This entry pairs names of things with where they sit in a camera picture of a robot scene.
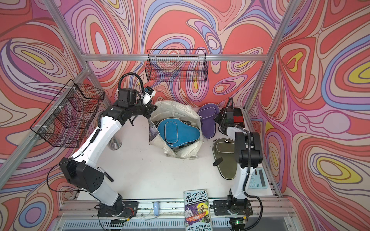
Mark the purple paddle case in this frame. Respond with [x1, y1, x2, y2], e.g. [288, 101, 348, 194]
[198, 103, 220, 139]

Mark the cream canvas tote bag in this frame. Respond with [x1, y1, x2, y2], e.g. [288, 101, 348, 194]
[148, 101, 203, 160]

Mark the green paddle case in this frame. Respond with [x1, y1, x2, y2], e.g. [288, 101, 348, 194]
[212, 138, 237, 180]

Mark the red black ping pong case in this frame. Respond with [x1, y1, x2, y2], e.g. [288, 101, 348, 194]
[233, 107, 245, 128]

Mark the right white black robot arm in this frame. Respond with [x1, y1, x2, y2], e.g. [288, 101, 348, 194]
[212, 98, 263, 217]

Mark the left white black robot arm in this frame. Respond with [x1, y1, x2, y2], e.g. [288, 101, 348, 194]
[58, 72, 157, 217]

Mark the cup of pens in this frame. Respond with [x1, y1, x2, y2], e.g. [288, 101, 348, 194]
[108, 136, 122, 151]

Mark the blue paddle case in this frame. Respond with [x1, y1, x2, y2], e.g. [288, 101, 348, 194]
[156, 118, 200, 149]

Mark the teal calculator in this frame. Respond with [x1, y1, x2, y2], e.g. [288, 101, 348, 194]
[249, 167, 268, 190]

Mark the black marker pen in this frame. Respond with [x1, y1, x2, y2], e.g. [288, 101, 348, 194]
[97, 167, 114, 182]

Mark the small light blue device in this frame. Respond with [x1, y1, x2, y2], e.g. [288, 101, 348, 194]
[153, 201, 160, 217]

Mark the treehouse paperback book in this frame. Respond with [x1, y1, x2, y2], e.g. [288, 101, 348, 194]
[184, 189, 213, 231]

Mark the green circuit board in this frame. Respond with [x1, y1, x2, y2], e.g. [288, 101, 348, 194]
[109, 219, 127, 228]

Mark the back black wire basket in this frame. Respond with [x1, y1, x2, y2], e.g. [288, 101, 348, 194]
[145, 48, 208, 83]

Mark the black wire basket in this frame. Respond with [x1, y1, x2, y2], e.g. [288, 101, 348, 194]
[30, 80, 105, 148]
[145, 48, 208, 83]

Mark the left black wire basket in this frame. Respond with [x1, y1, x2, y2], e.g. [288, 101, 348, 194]
[30, 80, 105, 148]

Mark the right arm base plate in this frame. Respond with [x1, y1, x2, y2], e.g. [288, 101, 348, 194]
[211, 198, 253, 217]

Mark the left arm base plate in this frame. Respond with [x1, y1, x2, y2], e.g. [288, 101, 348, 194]
[97, 201, 139, 218]

